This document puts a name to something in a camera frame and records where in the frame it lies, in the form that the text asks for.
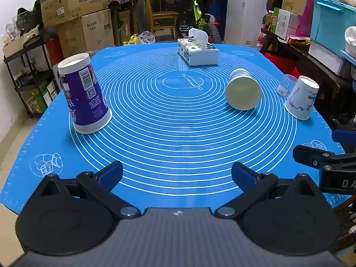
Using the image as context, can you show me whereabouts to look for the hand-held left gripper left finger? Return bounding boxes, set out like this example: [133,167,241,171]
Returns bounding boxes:
[35,160,141,219]

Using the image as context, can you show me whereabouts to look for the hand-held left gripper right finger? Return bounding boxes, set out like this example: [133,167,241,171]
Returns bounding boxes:
[214,162,321,219]

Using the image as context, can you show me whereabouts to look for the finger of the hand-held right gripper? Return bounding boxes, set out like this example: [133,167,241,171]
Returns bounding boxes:
[293,144,356,171]
[331,118,356,143]

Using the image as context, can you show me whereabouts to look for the plain white paper cup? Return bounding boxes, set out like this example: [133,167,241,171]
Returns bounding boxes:
[225,68,262,111]

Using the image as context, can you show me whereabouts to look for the white cup with blue print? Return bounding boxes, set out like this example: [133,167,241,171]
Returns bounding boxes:
[284,75,320,121]

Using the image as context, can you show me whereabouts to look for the small clear plastic cup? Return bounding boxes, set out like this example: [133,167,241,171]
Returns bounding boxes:
[276,74,298,98]

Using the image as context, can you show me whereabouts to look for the purple printed paper cup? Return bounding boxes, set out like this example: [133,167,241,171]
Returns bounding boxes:
[57,53,113,135]

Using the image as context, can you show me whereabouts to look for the dark wooden side table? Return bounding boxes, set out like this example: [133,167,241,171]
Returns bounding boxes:
[260,28,356,114]

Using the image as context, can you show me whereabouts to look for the blue silicone baking mat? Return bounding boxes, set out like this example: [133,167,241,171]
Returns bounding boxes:
[0,42,347,215]

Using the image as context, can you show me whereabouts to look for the white foam box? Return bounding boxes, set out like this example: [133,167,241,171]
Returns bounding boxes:
[308,41,351,76]

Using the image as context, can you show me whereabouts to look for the teal plastic storage bin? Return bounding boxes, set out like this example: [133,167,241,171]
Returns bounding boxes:
[309,0,356,52]

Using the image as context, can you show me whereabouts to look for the pink plastic container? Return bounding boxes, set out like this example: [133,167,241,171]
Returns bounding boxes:
[295,6,314,36]

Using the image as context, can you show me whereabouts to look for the green and white carton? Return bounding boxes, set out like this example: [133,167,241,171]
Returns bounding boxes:
[270,7,300,40]

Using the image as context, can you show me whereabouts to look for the white printed tissue box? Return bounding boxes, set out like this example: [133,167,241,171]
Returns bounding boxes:
[177,28,220,67]

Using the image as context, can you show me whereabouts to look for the black metal shelf rack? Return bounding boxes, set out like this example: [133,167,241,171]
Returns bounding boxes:
[2,34,61,119]

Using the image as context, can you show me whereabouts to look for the clear plastic bag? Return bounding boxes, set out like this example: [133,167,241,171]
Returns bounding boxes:
[138,30,156,44]

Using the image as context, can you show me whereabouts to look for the large brown cardboard box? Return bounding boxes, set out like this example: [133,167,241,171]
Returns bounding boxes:
[57,8,115,59]

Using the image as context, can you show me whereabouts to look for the white chest freezer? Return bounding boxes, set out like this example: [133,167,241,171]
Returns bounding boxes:
[224,0,271,48]

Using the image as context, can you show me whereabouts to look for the wooden chair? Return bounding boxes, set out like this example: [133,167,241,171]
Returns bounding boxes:
[142,0,180,35]

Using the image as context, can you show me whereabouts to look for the black and green bicycle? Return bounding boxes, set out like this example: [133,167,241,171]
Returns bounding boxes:
[159,0,223,45]

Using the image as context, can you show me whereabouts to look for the open cardboard box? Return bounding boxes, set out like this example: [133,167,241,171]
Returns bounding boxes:
[38,0,109,29]

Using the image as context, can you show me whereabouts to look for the cardboard tray with handle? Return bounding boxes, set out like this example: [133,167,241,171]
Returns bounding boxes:
[2,26,41,59]

